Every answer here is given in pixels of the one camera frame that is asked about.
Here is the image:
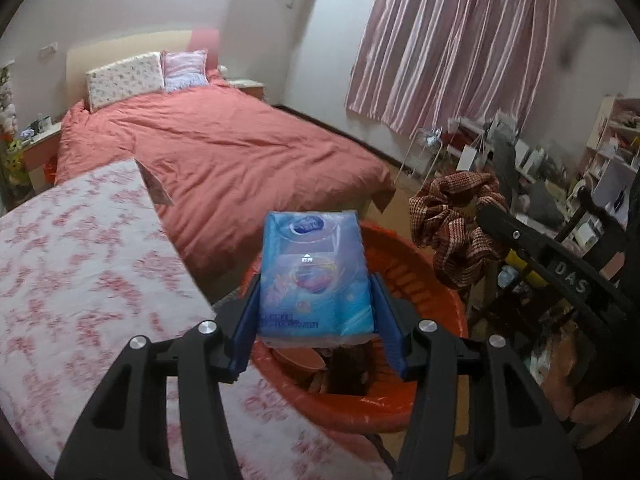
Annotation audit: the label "bed with salmon duvet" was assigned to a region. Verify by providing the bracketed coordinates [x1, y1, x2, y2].
[54, 77, 397, 281]

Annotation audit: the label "pink striped curtain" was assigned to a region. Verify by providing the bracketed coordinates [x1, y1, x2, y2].
[346, 0, 563, 138]

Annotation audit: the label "red paper cup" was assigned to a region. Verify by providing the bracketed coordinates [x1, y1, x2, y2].
[270, 345, 331, 374]

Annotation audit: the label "dark brown knitted cloth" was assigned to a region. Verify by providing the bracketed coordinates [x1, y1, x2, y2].
[320, 342, 373, 396]

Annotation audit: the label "blue tissue packet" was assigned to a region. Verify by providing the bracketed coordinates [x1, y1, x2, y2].
[259, 210, 379, 348]

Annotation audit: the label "hanging plush toy bunch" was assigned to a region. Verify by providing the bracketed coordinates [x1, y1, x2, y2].
[0, 62, 18, 131]

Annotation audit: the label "brown checkered scrunchie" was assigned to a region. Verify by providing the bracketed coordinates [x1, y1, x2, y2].
[409, 171, 508, 291]

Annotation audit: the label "yellow green plush toy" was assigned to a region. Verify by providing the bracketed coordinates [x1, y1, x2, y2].
[4, 137, 26, 186]

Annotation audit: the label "beige nightstand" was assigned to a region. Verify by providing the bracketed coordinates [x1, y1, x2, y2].
[227, 77, 266, 103]

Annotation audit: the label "cluttered white desk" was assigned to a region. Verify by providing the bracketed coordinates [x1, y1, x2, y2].
[445, 115, 591, 221]

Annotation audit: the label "pink nightstand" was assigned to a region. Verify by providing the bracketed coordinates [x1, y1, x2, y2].
[20, 120, 63, 196]

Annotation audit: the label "beige pink headboard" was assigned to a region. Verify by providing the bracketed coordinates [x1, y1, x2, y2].
[66, 27, 221, 106]

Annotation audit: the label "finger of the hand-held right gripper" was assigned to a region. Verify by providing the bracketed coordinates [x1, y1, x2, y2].
[472, 202, 548, 273]

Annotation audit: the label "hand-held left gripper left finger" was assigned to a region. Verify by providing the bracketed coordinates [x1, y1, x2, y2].
[54, 272, 264, 480]

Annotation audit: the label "person's right hand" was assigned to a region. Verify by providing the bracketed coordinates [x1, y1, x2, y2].
[542, 330, 637, 450]

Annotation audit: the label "pink floral blanket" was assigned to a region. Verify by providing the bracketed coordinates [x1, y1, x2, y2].
[0, 159, 391, 480]

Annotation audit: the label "orange plastic basket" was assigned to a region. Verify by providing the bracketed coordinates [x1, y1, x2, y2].
[239, 220, 471, 436]

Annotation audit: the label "pink striped pillow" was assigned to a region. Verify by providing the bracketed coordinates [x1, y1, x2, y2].
[161, 50, 210, 93]

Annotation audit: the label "white wire rack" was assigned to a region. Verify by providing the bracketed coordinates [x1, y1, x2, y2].
[400, 127, 446, 181]

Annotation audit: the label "floral print pillow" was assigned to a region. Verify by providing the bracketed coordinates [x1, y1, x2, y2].
[86, 51, 166, 113]

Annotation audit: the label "grey office chair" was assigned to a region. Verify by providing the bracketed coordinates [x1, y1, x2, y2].
[492, 130, 566, 226]

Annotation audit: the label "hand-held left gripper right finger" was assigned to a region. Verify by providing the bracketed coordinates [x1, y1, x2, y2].
[367, 272, 583, 480]

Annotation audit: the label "white shelf unit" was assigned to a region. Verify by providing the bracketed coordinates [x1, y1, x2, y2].
[580, 95, 640, 231]

